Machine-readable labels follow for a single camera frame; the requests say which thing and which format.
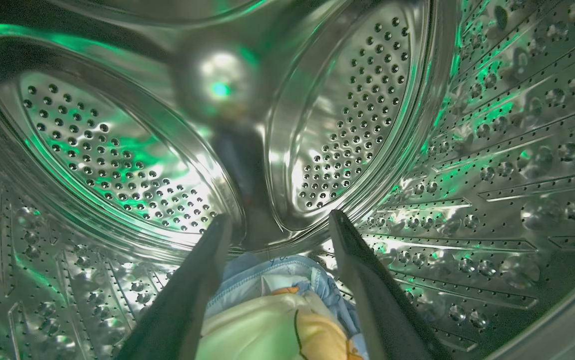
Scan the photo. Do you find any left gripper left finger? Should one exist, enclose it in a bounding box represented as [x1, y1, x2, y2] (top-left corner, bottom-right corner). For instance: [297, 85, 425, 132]
[117, 214, 232, 360]

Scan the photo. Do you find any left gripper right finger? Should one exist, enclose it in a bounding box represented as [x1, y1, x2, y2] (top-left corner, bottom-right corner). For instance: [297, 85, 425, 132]
[328, 210, 451, 360]

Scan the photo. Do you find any perforated steel washer drum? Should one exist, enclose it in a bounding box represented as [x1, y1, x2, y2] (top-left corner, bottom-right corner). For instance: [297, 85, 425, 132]
[0, 0, 575, 360]

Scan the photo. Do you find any blue printed garment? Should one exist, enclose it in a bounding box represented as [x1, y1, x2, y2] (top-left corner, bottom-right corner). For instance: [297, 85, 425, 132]
[205, 252, 368, 360]

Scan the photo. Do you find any cream printed garment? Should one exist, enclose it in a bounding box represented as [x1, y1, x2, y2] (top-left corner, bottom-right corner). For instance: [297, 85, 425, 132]
[195, 272, 353, 360]

